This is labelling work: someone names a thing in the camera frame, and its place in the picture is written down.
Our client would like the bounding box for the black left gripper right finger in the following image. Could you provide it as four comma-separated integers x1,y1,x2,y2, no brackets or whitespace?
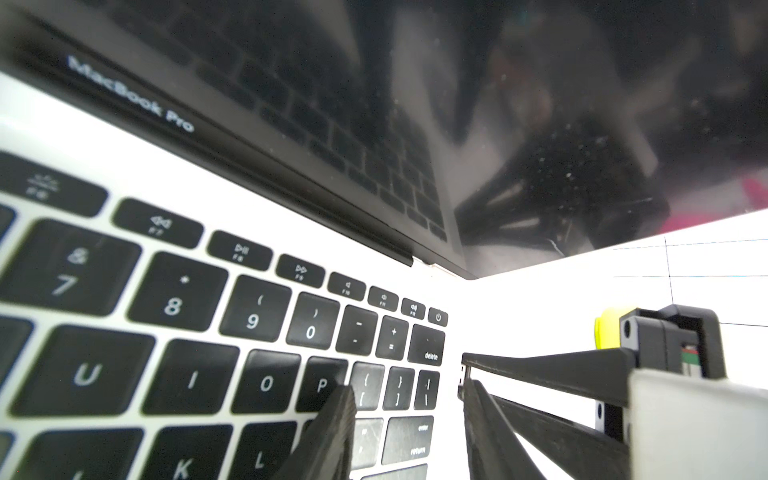
462,379,545,480

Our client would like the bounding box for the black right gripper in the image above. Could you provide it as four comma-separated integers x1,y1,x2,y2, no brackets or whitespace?
462,304,726,479

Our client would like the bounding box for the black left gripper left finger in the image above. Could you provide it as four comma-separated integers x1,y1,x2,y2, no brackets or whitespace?
273,385,357,480

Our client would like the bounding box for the silver laptop black screen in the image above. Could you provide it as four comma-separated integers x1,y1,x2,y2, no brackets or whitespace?
1,1,767,479

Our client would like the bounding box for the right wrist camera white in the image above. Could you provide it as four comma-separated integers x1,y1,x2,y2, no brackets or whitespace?
629,370,767,479

